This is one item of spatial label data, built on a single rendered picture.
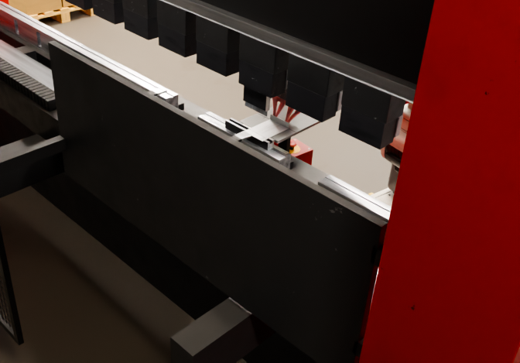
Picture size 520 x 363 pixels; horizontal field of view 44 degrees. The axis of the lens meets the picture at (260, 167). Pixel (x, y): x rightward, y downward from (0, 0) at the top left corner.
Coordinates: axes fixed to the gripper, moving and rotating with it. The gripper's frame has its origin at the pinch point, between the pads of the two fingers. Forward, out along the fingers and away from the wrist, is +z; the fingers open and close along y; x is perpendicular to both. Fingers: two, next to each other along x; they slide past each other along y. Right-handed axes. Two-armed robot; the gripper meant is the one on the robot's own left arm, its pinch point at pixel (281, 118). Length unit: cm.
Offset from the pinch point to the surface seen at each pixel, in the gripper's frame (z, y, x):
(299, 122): -1.2, 4.0, 5.1
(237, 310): 42, 46, -49
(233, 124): 8.0, -9.4, -10.8
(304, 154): 11.4, -3.9, 29.5
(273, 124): 2.5, -0.6, -1.9
